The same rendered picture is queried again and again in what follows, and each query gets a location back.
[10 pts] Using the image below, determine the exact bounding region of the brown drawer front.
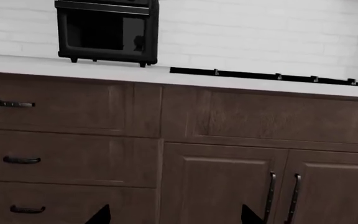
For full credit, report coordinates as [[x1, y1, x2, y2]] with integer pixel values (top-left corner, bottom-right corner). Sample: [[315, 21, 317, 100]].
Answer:
[[0, 130, 160, 189], [0, 180, 158, 224], [0, 80, 127, 136]]

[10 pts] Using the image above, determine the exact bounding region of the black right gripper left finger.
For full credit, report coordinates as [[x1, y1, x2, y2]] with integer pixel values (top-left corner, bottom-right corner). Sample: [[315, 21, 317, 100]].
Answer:
[[85, 203, 111, 224]]

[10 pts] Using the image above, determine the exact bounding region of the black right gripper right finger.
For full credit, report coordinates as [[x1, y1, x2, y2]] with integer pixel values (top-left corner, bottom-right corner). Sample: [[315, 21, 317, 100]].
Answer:
[[241, 203, 265, 224]]

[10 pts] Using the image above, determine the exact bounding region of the brown false drawer panel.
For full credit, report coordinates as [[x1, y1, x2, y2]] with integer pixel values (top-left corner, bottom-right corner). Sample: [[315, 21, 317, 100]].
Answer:
[[194, 90, 358, 147]]

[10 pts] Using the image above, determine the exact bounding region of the brown wooden base cabinet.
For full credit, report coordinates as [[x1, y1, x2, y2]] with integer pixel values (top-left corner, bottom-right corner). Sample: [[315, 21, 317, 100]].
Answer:
[[0, 71, 358, 224]]

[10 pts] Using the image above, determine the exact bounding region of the dark metal drawer handle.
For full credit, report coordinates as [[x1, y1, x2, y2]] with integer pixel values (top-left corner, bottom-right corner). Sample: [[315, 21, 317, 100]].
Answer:
[[9, 204, 47, 214], [2, 155, 42, 164], [0, 100, 36, 108]]

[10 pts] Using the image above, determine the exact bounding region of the black cooktop with knobs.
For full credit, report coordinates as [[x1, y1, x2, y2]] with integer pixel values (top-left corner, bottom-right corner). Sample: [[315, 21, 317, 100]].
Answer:
[[169, 67, 358, 88]]

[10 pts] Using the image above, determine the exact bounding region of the dark metal door handle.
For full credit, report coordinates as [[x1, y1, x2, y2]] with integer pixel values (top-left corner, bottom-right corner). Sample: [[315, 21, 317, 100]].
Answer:
[[263, 171, 277, 222], [284, 173, 302, 224]]

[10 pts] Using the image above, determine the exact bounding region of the black toaster oven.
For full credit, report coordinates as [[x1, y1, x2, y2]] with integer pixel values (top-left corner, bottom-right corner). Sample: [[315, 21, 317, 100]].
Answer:
[[54, 0, 160, 68]]

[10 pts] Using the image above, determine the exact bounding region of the brown cabinet door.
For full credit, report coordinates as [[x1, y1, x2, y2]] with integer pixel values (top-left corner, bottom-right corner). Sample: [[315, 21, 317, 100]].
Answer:
[[275, 149, 358, 224], [160, 142, 289, 224]]

